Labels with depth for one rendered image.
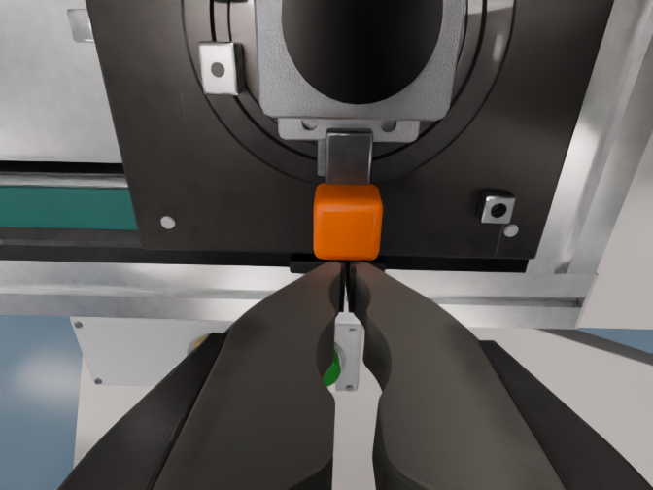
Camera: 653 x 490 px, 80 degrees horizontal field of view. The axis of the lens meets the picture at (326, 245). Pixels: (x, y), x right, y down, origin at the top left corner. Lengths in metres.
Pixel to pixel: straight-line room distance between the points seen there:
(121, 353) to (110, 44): 0.21
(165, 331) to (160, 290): 0.03
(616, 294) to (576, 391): 0.13
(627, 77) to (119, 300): 0.33
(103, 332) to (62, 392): 1.81
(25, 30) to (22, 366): 1.87
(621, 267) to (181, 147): 0.39
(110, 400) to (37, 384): 1.61
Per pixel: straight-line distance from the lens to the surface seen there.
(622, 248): 0.45
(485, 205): 0.23
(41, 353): 2.01
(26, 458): 2.63
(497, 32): 0.20
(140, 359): 0.34
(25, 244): 0.36
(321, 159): 0.19
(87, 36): 0.24
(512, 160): 0.24
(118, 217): 0.29
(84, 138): 0.32
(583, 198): 0.28
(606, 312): 0.48
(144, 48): 0.23
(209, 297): 0.28
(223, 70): 0.18
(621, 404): 0.59
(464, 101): 0.20
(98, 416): 0.59
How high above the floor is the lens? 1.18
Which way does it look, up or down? 62 degrees down
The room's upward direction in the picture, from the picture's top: 178 degrees counter-clockwise
